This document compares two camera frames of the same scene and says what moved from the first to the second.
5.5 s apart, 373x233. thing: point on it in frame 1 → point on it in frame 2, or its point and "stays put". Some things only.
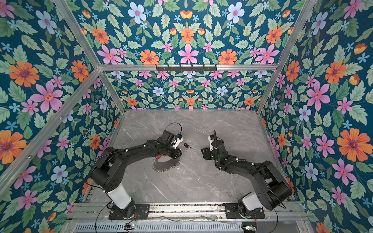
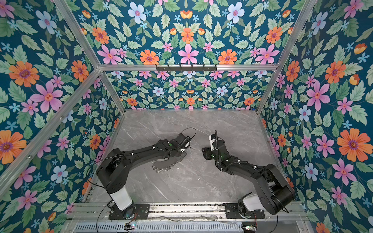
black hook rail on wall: (186, 69) stays put
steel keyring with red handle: (158, 166) stays put
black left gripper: (177, 155) → (180, 158)
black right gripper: (206, 153) stays put
